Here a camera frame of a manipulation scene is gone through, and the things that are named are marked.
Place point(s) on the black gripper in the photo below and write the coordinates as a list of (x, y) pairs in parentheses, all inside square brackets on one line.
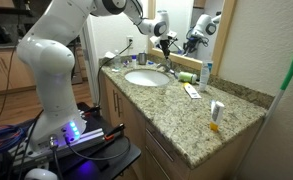
[(165, 49)]

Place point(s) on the chrome sink faucet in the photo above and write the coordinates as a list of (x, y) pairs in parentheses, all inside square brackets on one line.
[(166, 68)]

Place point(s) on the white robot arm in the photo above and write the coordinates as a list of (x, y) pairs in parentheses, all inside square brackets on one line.
[(44, 50)]

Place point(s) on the white oval sink basin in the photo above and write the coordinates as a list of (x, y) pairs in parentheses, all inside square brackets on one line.
[(146, 77)]

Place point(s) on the green lying bottle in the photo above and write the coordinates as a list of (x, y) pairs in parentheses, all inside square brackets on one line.
[(187, 77)]

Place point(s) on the grey metal cup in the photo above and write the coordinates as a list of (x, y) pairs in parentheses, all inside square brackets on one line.
[(142, 58)]

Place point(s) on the small white blue-capped bottle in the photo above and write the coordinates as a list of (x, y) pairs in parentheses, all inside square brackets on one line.
[(134, 61)]

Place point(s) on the white blue standing tube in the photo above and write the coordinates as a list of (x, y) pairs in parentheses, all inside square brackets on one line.
[(204, 75)]

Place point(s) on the white flat toothpaste tube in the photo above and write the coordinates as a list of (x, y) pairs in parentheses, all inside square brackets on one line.
[(191, 91)]

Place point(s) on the clear plastic bottle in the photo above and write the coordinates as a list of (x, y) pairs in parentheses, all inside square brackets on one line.
[(117, 61)]

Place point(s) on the white tissue paper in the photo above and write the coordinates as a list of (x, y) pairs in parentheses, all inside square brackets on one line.
[(109, 55)]

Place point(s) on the granite vanity countertop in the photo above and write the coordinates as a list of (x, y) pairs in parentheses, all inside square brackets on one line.
[(183, 121)]

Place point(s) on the white yellow-capped tube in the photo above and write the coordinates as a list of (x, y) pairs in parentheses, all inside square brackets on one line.
[(217, 109)]

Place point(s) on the wooden vanity cabinet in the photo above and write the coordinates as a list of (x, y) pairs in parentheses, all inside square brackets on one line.
[(159, 161)]

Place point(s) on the black robot cart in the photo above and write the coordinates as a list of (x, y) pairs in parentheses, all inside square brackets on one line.
[(101, 153)]

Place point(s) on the wooden kitchen cabinets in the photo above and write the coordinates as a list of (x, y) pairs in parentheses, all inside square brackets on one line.
[(14, 74)]

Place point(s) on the white wall outlet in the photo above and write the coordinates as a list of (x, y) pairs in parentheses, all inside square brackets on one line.
[(129, 41)]

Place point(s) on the green white mop handle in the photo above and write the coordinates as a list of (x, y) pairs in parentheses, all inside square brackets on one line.
[(266, 119)]

